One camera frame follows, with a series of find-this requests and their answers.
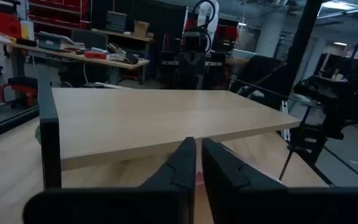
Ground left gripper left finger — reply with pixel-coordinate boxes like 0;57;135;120
22;136;198;224

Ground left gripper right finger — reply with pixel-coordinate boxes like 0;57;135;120
201;138;358;224

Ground wooden shelf black metal frame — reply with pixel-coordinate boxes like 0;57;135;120
37;86;301;190

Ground black machine stand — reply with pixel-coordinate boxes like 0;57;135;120
158;30;226;91

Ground red toolbox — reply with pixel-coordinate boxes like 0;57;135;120
83;50;108;60

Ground grey concrete pillar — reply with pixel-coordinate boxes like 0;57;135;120
255;12;285;58

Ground cardboard box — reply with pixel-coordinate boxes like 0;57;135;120
133;20;150;39

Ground wooden back bench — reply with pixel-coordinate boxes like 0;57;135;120
91;28;155;60

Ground wooden workbench grey legs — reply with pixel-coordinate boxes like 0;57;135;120
0;34;151;86

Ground red black rolling stool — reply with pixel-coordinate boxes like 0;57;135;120
0;77;39;109

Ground black stacked trays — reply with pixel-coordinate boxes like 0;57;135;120
105;11;128;34

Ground teal device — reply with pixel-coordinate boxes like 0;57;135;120
37;30;74;52

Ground yellow box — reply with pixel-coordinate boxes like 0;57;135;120
20;20;35;41

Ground red pegboard cabinet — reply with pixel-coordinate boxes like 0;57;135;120
0;0;22;40

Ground red wall shelving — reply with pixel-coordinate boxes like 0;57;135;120
28;0;92;30

